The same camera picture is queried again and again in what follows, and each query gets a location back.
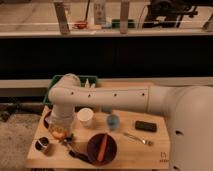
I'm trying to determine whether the dark red bowl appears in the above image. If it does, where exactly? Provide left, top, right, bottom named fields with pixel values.
left=43, top=111, right=51, bottom=129

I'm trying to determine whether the green box on shelf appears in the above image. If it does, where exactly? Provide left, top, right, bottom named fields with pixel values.
left=111, top=19, right=135, bottom=29

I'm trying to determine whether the red object on shelf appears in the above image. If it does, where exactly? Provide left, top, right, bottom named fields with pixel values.
left=74, top=21, right=88, bottom=29

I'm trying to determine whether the small metal cup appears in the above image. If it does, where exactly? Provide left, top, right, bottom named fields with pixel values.
left=35, top=137, right=50, bottom=153

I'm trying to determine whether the black rectangular remote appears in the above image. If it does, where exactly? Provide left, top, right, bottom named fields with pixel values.
left=135, top=121, right=157, bottom=132

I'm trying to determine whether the white paper cup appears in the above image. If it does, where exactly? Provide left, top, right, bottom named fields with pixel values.
left=77, top=108, right=94, bottom=127

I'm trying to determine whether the black handled tool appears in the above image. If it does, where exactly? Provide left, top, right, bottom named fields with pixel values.
left=66, top=143, right=91, bottom=163

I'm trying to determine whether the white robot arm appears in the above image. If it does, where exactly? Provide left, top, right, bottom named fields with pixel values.
left=48, top=74, right=213, bottom=171

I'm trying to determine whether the orange carrot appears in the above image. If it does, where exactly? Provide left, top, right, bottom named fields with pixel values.
left=97, top=134, right=108, bottom=162

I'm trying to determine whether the black machine on shelf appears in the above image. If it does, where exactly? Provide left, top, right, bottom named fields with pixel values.
left=143, top=0, right=198, bottom=28

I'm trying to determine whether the yellow white item in tray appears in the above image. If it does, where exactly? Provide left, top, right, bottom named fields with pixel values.
left=84, top=79, right=95, bottom=88

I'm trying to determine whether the wooden table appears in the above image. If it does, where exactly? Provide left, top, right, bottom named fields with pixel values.
left=24, top=81, right=178, bottom=170

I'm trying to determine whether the red yellow apple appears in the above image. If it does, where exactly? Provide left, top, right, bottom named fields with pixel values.
left=52, top=131, right=66, bottom=139

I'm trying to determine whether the blue plastic cup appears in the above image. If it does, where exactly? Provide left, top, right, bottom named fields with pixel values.
left=106, top=114, right=120, bottom=130

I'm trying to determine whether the dark red plate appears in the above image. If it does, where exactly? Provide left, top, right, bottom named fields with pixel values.
left=87, top=133, right=117, bottom=166

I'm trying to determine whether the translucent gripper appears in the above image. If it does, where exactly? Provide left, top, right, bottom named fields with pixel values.
left=49, top=113, right=74, bottom=137

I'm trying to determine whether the green sponge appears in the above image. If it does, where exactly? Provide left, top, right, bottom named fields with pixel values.
left=101, top=107, right=112, bottom=114

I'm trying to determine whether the black binder clip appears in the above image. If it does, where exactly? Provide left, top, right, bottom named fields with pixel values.
left=62, top=134, right=74, bottom=143

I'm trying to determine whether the green plastic tray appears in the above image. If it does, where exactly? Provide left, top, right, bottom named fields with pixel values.
left=43, top=75, right=98, bottom=106

